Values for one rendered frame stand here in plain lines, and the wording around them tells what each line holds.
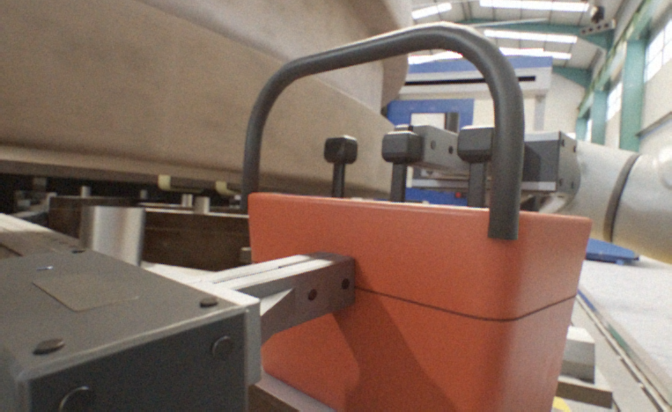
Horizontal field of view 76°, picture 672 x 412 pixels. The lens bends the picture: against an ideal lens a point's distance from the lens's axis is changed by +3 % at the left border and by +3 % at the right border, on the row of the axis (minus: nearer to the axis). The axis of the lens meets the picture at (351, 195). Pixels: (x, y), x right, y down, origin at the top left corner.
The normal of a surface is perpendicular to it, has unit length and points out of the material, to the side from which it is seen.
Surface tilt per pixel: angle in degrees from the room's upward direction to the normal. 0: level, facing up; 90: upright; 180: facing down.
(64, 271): 7
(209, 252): 90
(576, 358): 72
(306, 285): 90
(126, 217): 90
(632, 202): 93
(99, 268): 7
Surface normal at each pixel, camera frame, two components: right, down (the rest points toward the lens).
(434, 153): 0.74, 0.04
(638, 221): -0.79, 0.25
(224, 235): 0.06, -0.01
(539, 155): -0.67, -0.07
